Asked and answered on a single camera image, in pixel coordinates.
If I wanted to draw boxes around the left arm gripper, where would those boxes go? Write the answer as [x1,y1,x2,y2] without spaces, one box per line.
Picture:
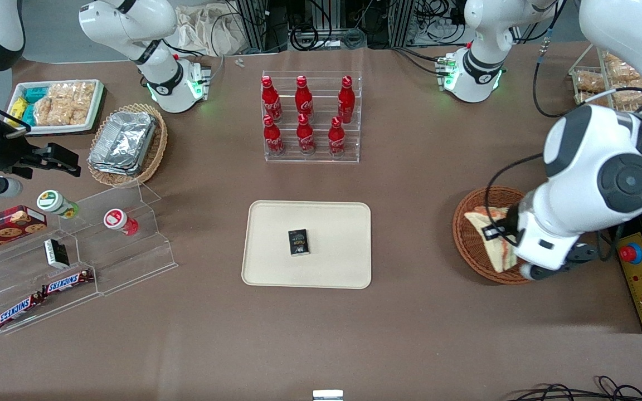
[482,213,578,281]

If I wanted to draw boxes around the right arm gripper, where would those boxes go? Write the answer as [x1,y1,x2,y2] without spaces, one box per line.
[0,124,82,179]

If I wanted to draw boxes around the triangle sandwich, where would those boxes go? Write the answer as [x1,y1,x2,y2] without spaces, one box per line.
[464,207,520,274]

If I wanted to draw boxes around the round brown wicker basket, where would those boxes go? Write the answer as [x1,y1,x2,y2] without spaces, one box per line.
[453,185,534,285]

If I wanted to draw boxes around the white rectangular snack tray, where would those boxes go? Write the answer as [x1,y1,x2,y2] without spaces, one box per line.
[6,79,105,136]

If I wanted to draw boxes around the oval tan wicker basket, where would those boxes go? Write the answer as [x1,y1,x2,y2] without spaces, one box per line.
[87,103,168,188]

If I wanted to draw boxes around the beige plastic tray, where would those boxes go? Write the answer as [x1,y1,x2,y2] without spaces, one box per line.
[241,200,372,290]

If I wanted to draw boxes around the green white drink bottle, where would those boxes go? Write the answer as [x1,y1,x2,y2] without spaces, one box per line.
[36,190,80,219]

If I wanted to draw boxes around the rice cracker bag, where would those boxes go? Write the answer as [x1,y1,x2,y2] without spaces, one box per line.
[62,82,96,126]
[33,84,68,126]

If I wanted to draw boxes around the aluminium foil container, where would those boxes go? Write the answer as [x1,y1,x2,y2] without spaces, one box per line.
[89,111,158,170]
[89,159,152,177]

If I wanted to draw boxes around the red white drink bottle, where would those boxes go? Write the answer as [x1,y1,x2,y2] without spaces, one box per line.
[103,208,139,237]

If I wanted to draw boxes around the red cookie box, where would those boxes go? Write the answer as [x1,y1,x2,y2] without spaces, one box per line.
[0,205,48,258]

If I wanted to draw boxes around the black white small box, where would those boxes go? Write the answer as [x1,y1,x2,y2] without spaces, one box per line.
[43,238,70,270]

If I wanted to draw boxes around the snickers chocolate bar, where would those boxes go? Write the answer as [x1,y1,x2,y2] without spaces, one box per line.
[0,293,46,329]
[42,270,95,296]

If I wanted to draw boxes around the clear acrylic stepped display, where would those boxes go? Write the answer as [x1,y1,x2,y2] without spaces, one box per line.
[0,180,179,335]

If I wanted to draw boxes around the packaged bread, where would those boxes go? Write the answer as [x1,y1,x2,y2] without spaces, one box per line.
[575,69,607,93]
[604,52,642,85]
[610,88,642,111]

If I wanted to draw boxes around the beige cloth bag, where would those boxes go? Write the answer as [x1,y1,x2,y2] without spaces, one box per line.
[173,4,245,57]

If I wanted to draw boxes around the red cola bottle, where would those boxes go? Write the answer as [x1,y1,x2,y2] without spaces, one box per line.
[263,115,285,157]
[261,76,283,122]
[295,75,314,120]
[338,75,356,124]
[328,116,347,158]
[296,114,316,155]

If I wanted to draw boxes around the clear acrylic bottle rack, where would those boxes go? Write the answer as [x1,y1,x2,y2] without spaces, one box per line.
[261,71,363,164]

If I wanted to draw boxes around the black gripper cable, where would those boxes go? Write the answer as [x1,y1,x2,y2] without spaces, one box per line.
[485,153,546,247]

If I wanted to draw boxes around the black floor cables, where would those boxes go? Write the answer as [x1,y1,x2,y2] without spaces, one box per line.
[506,375,642,401]

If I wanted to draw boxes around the metal wire basket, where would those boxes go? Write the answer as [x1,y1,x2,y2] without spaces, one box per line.
[568,47,642,113]

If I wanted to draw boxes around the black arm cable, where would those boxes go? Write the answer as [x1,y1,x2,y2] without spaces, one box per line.
[532,33,575,119]

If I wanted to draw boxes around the aluminium frame post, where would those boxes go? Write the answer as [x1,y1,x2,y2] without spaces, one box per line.
[236,0,269,52]
[389,0,415,48]

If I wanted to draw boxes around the black background cable bundle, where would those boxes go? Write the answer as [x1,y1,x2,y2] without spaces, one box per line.
[268,0,391,52]

